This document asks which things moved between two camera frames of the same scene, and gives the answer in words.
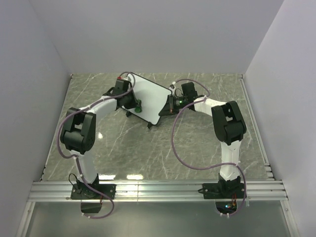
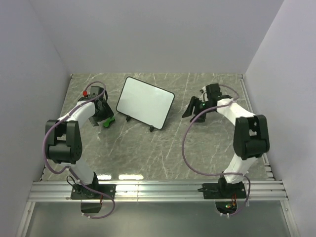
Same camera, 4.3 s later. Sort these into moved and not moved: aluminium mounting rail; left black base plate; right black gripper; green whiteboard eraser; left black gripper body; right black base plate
Moved: right black gripper; left black gripper body; green whiteboard eraser
Not moved: left black base plate; right black base plate; aluminium mounting rail
